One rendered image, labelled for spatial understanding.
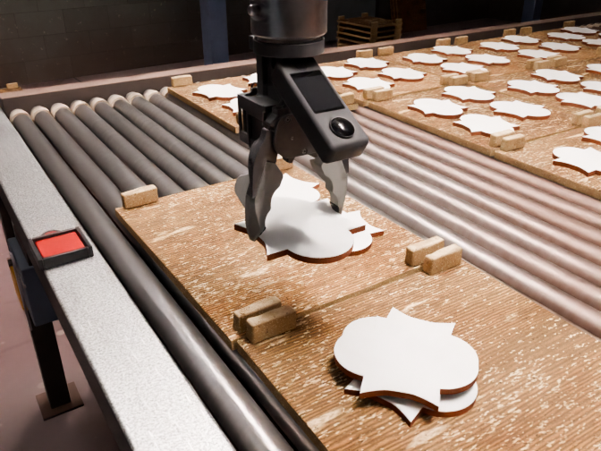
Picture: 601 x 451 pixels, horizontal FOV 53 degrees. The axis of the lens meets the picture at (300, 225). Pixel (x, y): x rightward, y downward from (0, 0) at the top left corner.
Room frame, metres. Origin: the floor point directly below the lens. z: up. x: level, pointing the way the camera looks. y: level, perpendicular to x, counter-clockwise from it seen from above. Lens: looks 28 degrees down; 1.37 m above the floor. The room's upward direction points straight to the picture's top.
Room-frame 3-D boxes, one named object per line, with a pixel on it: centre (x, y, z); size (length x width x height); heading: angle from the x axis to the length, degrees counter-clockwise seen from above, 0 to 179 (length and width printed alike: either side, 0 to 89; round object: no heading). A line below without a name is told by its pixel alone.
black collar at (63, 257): (0.78, 0.36, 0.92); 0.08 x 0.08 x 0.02; 33
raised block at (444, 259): (0.70, -0.19, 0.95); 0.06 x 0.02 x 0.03; 122
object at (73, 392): (1.41, 0.76, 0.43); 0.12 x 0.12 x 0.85; 33
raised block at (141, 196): (0.90, 0.27, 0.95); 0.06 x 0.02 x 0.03; 124
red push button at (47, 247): (0.78, 0.36, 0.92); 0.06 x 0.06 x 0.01; 33
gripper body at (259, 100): (0.62, 0.02, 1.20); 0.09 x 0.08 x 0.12; 32
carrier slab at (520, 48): (2.15, -0.80, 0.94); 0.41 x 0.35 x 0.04; 34
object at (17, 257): (0.94, 0.47, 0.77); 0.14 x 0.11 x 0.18; 33
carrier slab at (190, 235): (0.81, 0.05, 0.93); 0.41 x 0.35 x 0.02; 34
